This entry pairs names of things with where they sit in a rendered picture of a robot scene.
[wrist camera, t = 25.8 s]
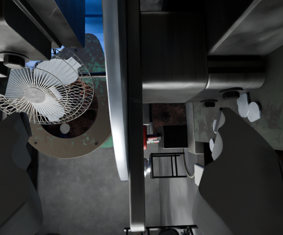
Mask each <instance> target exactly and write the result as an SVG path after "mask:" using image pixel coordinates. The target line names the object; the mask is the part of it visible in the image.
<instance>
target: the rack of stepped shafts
mask: <svg viewBox="0 0 283 235"><path fill-rule="evenodd" d="M165 228H174V229H184V230H183V232H181V235H190V234H191V235H194V234H193V231H192V228H198V227H197V225H178V226H154V227H146V229H145V231H144V235H150V232H149V231H150V230H162V229H165ZM185 229H187V230H185ZM124 231H126V235H128V232H129V231H131V230H130V228H124ZM141 235H143V231H141Z"/></svg>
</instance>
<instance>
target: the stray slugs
mask: <svg viewBox="0 0 283 235"><path fill-rule="evenodd" d="M237 105H238V111H239V114H240V116H241V117H244V118H245V117H248V119H249V121H250V122H254V121H256V120H258V119H259V118H260V117H261V108H260V105H259V104H258V103H257V102H251V103H249V95H248V93H244V94H242V95H240V97H239V98H238V99H237ZM215 125H216V120H214V122H213V130H214V129H215ZM214 143H215V142H214V140H213V139H211V140H210V142H209V146H210V150H211V151H213V147H214Z"/></svg>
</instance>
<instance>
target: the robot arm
mask: <svg viewBox="0 0 283 235"><path fill-rule="evenodd" d="M214 132H216V134H217V135H216V140H215V143H214V147H213V151H212V158H213V160H214V161H213V162H211V163H209V164H207V165H206V166H205V167H204V170H203V173H202V177H201V180H200V183H199V186H198V190H197V194H196V198H195V203H194V207H193V211H192V218H193V221H194V222H195V224H196V225H197V227H198V228H199V229H200V230H201V232H202V233H203V234H204V235H283V160H281V159H280V158H279V156H278V155H277V153H276V152H275V150H274V149H273V148H272V147H271V145H270V144H269V143H268V142H267V141H266V140H265V139H264V138H263V137H262V136H261V135H260V134H259V133H258V132H257V131H256V130H255V129H254V128H253V127H251V126H250V125H249V124H248V123H247V122H246V121H244V120H243V119H242V118H241V117H240V116H239V115H237V114H236V113H235V112H234V111H233V110H231V109H230V108H228V107H224V108H221V107H220V109H219V112H218V116H217V120H216V125H215V129H214ZM29 137H32V132H31V127H30V123H29V118H28V116H27V113H25V112H14V113H12V114H10V115H9V116H8V117H6V118H5V119H4V120H2V121H1V122H0V235H35V233H36V232H37V231H38V230H39V229H40V227H41V226H42V224H43V219H44V218H43V212H42V207H41V201H40V198H39V196H38V194H37V192H36V190H35V187H34V185H33V183H32V181H31V179H30V177H29V175H28V173H27V171H26V170H27V167H28V165H29V164H30V162H31V157H30V155H29V153H28V150H27V148H26V144H27V141H28V140H29Z"/></svg>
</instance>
